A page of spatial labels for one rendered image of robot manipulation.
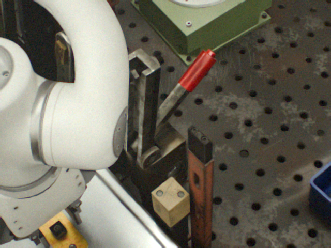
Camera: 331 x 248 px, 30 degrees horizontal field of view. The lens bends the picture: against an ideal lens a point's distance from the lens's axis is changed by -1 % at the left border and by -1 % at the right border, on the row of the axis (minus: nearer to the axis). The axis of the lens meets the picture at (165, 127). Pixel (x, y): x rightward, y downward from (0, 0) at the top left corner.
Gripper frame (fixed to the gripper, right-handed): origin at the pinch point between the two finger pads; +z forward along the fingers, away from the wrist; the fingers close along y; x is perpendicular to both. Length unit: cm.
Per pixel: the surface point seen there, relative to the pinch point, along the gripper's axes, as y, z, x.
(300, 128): -51, 33, 0
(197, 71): -23.5, -10.7, 0.5
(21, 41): -15.0, 6.7, -33.3
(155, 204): -10.7, -1.2, 6.9
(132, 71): -14.7, -18.2, 0.0
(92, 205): -5.5, 3.0, 0.0
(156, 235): -8.9, 2.6, 8.9
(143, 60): -16.3, -18.5, -0.1
